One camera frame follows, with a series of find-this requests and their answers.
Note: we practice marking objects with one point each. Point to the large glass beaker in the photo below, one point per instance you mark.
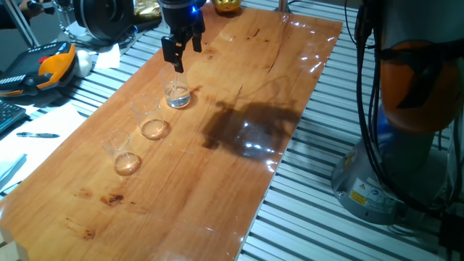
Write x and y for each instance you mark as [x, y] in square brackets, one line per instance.
[177, 94]

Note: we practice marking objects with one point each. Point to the black and orange teach pendant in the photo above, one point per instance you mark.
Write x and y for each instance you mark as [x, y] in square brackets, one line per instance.
[40, 69]

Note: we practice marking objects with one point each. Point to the clear glass stirring rod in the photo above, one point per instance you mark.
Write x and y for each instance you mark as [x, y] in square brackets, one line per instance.
[176, 83]

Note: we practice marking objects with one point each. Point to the person hand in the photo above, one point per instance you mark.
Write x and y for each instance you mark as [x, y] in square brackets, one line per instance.
[30, 11]

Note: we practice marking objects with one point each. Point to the glossy wooden board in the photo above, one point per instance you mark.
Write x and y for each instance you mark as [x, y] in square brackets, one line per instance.
[199, 188]

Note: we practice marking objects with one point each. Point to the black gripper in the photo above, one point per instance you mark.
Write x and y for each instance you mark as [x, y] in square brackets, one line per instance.
[177, 16]

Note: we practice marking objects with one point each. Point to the black computer keyboard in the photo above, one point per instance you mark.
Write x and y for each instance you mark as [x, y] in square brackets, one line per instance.
[9, 114]

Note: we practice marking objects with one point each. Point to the grey metal strut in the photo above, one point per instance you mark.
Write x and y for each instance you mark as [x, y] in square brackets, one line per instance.
[21, 25]

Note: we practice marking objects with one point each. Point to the white paper sheet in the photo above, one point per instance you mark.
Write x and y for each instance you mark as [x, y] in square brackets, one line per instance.
[47, 145]

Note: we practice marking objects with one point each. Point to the medium glass beaker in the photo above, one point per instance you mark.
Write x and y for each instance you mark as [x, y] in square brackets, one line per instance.
[152, 125]

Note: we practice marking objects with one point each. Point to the black handheld device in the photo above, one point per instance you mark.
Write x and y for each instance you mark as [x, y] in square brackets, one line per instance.
[41, 4]

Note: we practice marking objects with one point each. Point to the small glass beaker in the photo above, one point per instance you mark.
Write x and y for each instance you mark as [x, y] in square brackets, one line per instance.
[125, 161]

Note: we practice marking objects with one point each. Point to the white tissue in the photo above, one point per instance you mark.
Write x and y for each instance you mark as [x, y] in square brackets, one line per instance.
[107, 57]

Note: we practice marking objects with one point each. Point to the black pen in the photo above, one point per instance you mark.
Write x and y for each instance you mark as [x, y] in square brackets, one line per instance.
[36, 135]

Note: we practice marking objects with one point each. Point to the golden piggy bank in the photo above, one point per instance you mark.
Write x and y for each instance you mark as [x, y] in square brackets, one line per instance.
[226, 5]

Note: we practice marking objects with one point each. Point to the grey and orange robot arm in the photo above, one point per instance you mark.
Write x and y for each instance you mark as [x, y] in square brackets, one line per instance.
[413, 90]

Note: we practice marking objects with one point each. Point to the white rounded object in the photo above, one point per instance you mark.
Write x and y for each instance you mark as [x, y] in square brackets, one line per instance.
[84, 63]

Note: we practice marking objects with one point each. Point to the gold foil bag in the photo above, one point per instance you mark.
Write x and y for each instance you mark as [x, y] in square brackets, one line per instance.
[146, 9]

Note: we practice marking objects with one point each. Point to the black round spool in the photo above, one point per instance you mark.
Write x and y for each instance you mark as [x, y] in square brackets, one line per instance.
[105, 18]

